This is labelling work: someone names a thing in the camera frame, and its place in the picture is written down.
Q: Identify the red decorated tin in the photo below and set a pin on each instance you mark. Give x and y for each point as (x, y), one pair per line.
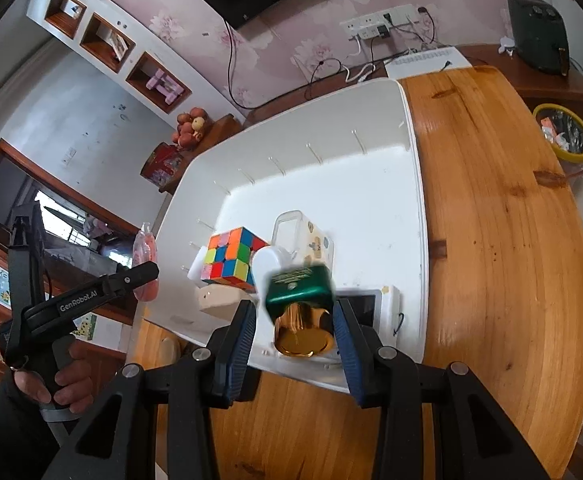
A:
(164, 167)

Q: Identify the white flat router box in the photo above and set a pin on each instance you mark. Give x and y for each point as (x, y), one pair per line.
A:
(426, 62)

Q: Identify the clear lidded small container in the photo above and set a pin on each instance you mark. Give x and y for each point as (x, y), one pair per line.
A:
(304, 240)

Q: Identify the trash bin with yellow rim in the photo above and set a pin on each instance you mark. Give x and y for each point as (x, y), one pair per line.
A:
(566, 135)

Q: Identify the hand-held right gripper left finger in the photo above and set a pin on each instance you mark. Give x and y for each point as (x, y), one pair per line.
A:
(241, 350)

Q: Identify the pile of red fruit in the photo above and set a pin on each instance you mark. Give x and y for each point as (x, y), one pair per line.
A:
(191, 127)

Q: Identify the pink plastic bottle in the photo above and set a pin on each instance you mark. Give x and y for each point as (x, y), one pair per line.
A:
(146, 260)

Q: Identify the silver device with screen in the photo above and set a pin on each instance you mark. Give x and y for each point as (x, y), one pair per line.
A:
(371, 310)

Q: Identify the multicoloured puzzle cube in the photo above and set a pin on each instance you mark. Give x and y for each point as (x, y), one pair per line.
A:
(229, 260)

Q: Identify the person's left hand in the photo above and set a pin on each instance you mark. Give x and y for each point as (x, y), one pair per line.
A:
(73, 380)

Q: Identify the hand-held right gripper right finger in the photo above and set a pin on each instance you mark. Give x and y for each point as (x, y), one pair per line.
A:
(346, 355)

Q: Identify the white wall power strip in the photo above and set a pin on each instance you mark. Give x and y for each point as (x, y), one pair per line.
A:
(376, 22)

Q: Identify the wooden side cabinet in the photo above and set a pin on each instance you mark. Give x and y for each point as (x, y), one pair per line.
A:
(571, 90)

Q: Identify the white plug adapter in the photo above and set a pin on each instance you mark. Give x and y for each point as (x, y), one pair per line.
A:
(216, 302)

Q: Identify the card in shelf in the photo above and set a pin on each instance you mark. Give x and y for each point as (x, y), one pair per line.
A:
(120, 44)

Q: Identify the green jar with gold lid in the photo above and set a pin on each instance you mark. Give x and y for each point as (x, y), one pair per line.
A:
(299, 292)

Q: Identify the pink item in shelf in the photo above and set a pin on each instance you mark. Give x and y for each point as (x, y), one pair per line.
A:
(164, 87)

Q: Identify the person's left forearm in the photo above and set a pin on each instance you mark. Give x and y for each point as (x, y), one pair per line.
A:
(11, 435)

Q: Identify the wooden door frame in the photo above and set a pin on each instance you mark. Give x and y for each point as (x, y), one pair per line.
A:
(61, 185)

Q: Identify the white plastic storage bin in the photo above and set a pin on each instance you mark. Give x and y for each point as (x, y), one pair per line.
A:
(346, 185)

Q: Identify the white wall shelf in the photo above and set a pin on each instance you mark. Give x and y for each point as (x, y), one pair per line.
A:
(136, 50)

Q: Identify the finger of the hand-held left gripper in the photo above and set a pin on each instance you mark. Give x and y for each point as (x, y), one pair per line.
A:
(23, 270)
(139, 276)

